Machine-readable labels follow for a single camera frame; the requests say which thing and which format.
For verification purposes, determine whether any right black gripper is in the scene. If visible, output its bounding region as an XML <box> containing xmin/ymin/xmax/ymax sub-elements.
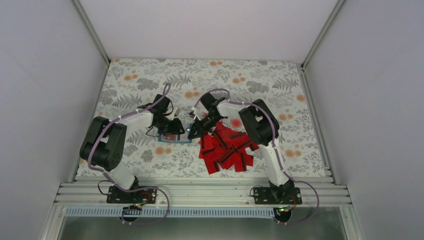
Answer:
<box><xmin>189</xmin><ymin>114</ymin><xmax>222</xmax><ymax>141</ymax></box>

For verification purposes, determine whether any teal card holder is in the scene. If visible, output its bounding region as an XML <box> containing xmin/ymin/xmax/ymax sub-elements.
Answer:
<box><xmin>157</xmin><ymin>123</ymin><xmax>192</xmax><ymax>144</ymax></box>

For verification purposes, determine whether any red card with black stripe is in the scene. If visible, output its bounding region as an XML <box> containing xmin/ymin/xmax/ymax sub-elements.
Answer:
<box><xmin>162</xmin><ymin>134</ymin><xmax>176</xmax><ymax>141</ymax></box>

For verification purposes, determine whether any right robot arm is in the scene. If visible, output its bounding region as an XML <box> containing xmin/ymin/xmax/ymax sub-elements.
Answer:
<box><xmin>188</xmin><ymin>92</ymin><xmax>295</xmax><ymax>204</ymax></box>

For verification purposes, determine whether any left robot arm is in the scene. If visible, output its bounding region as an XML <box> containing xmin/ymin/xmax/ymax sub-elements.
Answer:
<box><xmin>79</xmin><ymin>94</ymin><xmax>185</xmax><ymax>203</ymax></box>

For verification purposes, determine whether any pile of red cards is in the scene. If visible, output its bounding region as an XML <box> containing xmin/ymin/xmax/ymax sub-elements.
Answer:
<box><xmin>198</xmin><ymin>121</ymin><xmax>259</xmax><ymax>175</ymax></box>

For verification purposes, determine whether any floral patterned table mat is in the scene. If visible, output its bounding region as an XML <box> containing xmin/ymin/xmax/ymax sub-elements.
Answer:
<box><xmin>96</xmin><ymin>58</ymin><xmax>325</xmax><ymax>178</ymax></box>

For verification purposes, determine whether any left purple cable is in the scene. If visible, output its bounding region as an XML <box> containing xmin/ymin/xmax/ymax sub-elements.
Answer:
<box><xmin>86</xmin><ymin>82</ymin><xmax>172</xmax><ymax>226</ymax></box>

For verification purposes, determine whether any purple cable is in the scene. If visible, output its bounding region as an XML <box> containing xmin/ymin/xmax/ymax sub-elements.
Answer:
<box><xmin>86</xmin><ymin>82</ymin><xmax>172</xmax><ymax>226</ymax></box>
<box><xmin>193</xmin><ymin>88</ymin><xmax>321</xmax><ymax>226</ymax></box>

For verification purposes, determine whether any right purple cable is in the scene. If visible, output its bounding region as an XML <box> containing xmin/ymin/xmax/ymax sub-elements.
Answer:
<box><xmin>193</xmin><ymin>88</ymin><xmax>321</xmax><ymax>226</ymax></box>

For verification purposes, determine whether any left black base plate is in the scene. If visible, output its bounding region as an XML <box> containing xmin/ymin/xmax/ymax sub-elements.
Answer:
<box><xmin>106</xmin><ymin>186</ymin><xmax>157</xmax><ymax>204</ymax></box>

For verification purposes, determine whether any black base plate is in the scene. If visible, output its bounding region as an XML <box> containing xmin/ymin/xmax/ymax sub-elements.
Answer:
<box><xmin>249</xmin><ymin>186</ymin><xmax>303</xmax><ymax>205</ymax></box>
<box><xmin>106</xmin><ymin>186</ymin><xmax>157</xmax><ymax>204</ymax></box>

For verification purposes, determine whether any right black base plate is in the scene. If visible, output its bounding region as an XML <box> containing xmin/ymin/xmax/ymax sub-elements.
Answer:
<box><xmin>249</xmin><ymin>186</ymin><xmax>303</xmax><ymax>205</ymax></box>

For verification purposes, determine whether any aluminium rail frame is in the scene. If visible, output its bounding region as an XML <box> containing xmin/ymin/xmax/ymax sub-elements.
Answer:
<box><xmin>54</xmin><ymin>176</ymin><xmax>352</xmax><ymax>207</ymax></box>

